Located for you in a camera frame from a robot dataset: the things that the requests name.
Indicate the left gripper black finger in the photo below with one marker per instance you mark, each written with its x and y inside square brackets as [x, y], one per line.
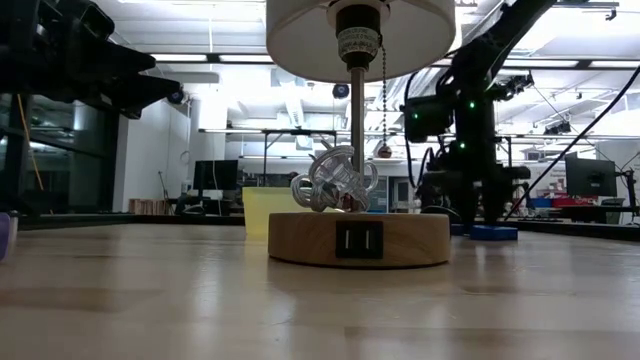
[145, 95]
[132, 60]

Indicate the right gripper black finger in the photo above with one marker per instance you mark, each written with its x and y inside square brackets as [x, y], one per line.
[496, 205]
[464, 207]

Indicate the blue rectangular block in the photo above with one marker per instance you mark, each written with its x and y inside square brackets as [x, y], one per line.
[495, 233]

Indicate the purple wall charger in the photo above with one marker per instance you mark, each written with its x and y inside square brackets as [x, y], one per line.
[4, 235]

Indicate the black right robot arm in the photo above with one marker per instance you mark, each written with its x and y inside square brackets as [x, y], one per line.
[490, 45]

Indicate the black computer monitor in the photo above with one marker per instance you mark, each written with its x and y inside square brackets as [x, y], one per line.
[215, 175]
[590, 175]

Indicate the wooden crate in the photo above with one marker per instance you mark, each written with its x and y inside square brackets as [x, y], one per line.
[150, 206]

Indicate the white shade wooden base lamp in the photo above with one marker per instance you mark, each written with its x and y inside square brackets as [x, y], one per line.
[310, 240]

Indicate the yellow translucent plastic bin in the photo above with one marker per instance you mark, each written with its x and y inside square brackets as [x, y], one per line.
[257, 210]

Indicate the black ceiling dome camera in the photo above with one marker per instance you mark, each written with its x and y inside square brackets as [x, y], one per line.
[176, 97]
[341, 91]

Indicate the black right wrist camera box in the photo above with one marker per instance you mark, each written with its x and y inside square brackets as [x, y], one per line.
[427, 117]

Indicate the black aluminium table frame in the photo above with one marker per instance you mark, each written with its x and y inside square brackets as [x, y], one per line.
[125, 219]

